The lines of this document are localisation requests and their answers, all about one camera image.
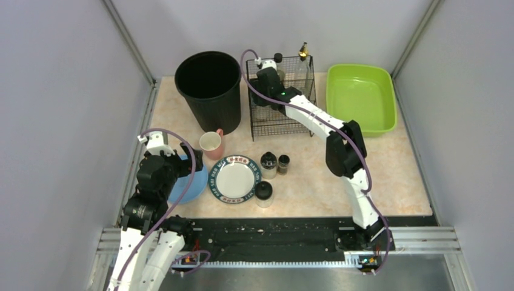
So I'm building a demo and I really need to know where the dark sauce bottle black cap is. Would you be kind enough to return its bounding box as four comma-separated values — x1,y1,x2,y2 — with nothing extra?
273,53,285,83

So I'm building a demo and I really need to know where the black wire mesh rack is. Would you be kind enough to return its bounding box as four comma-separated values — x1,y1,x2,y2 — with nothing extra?
247,56,316,139

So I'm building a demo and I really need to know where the blue plastic plate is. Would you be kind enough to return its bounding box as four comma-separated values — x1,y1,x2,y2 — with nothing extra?
167,164,209,204

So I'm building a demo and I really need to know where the pink ceramic mug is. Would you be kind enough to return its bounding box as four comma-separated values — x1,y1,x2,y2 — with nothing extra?
199,129,224,160

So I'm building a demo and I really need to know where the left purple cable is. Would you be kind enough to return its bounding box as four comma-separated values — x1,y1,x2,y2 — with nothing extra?
114,128,210,291

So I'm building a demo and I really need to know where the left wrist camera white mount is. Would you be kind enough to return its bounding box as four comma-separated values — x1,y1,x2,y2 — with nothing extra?
137,131,176,156

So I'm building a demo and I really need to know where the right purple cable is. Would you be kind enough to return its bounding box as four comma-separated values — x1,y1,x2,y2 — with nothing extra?
240,48,392,276

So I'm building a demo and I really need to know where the clear glass bottle gold cap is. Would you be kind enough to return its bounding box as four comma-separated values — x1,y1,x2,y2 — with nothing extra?
294,42,312,97

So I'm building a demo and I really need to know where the black plastic waste bin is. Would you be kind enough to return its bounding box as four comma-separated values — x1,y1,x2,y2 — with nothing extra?
174,51,242,135

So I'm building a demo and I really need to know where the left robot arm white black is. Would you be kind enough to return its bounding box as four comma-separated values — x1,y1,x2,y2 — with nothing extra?
107,128,204,290

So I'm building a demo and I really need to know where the spice jar black lid front-left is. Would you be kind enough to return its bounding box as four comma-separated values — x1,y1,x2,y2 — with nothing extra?
254,181,274,209

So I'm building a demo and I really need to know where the green plastic basin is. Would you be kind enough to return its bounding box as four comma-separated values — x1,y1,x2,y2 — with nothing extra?
325,64,398,137

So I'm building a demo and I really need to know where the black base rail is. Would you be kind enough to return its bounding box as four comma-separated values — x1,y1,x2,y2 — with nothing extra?
154,216,436,266

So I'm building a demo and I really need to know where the white plate with blue rim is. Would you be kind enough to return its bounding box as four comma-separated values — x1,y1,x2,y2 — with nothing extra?
207,155,262,204

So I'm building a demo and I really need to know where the small dark spice jar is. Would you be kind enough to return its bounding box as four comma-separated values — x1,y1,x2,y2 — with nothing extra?
278,155,290,175

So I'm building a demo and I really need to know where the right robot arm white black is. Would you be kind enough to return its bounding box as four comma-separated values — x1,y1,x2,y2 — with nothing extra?
276,87,392,254

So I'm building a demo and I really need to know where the purple cable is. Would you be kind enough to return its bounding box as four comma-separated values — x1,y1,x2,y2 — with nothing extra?
240,48,392,276
114,128,210,291

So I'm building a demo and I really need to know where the spice jar black lid rear-left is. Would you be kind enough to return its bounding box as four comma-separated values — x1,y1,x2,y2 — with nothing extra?
260,152,278,179

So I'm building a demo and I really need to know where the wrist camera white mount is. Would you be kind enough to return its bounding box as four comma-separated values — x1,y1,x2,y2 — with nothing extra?
137,131,176,156
254,58,277,71

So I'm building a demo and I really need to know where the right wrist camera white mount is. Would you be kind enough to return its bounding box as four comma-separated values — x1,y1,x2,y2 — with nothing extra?
254,58,277,71

